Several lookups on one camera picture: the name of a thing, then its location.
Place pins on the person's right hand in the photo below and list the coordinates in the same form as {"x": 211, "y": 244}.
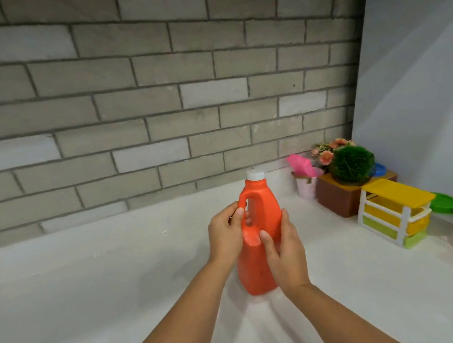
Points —
{"x": 290, "y": 262}

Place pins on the artificial flowers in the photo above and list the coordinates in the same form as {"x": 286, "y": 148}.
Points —
{"x": 327, "y": 157}

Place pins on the yellow mini drawer organizer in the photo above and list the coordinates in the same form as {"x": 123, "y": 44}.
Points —
{"x": 396, "y": 189}

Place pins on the orange plastic jug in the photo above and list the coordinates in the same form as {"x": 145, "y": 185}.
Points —
{"x": 257, "y": 203}

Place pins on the pink metal bucket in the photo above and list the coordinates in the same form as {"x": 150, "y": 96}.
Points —
{"x": 306, "y": 188}

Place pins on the white countertop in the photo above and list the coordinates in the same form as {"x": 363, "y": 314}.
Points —
{"x": 102, "y": 304}

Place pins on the person's left forearm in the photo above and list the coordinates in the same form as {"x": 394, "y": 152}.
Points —
{"x": 167, "y": 341}

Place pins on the clear jar with blue lid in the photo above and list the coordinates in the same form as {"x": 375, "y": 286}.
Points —
{"x": 379, "y": 170}

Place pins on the person's left hand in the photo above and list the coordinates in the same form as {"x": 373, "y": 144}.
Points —
{"x": 224, "y": 238}

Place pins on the green plant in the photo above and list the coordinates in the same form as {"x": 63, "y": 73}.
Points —
{"x": 351, "y": 164}

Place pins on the person's right forearm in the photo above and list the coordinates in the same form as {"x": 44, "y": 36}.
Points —
{"x": 345, "y": 326}

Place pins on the clear jar with green lid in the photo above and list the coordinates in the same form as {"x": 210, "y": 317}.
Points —
{"x": 445, "y": 203}

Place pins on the brown tissue box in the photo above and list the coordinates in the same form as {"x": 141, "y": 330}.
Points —
{"x": 334, "y": 201}

